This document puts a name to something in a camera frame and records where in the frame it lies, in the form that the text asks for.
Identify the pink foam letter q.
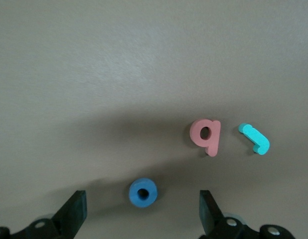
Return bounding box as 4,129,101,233
189,119,222,157

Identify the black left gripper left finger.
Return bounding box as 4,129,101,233
0,190,87,239

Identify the teal foam letter r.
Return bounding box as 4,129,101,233
238,122,271,156

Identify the blue foam letter o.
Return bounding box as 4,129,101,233
128,177,159,208

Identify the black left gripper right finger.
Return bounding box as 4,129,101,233
197,190,294,239

